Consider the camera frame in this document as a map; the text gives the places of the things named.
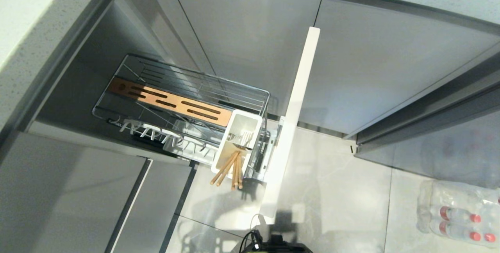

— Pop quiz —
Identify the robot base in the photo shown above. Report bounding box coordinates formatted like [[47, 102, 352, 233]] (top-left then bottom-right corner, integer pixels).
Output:
[[239, 230, 314, 253]]

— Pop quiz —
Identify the white pull-out drawer front panel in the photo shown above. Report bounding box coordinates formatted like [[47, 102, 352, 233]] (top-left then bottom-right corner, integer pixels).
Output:
[[259, 27, 321, 219]]

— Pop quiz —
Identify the white plastic plate rack tray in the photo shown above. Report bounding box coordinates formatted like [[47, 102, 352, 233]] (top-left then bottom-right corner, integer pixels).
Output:
[[117, 118, 220, 164]]

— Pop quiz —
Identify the white plastic utensil holder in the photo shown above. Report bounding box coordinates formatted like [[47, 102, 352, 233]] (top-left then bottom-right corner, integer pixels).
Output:
[[211, 109, 263, 176]]

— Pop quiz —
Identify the white fork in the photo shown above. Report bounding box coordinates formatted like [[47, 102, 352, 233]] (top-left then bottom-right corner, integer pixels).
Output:
[[228, 130, 255, 146]]

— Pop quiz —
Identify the slotted wooden knife holder board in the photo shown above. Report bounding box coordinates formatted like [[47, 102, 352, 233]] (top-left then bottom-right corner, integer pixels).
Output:
[[108, 77, 234, 127]]

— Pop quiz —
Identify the grey cabinet door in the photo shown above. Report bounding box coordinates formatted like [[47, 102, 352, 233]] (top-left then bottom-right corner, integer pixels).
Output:
[[298, 0, 500, 135], [105, 159, 197, 253], [355, 89, 500, 189], [165, 0, 324, 118], [0, 131, 152, 253]]

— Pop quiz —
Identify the clear plastic bottle pack wrap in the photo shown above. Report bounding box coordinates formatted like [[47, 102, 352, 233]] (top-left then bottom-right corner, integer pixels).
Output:
[[416, 179, 500, 246]]

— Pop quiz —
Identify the chrome wire pull-out dish rack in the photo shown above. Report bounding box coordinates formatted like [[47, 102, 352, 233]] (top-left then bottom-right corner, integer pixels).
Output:
[[92, 53, 280, 180]]

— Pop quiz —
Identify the thin white cable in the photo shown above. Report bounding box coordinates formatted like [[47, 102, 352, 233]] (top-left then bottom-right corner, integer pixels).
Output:
[[250, 214, 271, 231]]

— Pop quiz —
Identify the black cable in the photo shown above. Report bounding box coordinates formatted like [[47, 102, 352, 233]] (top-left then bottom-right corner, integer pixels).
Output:
[[240, 231, 261, 253]]

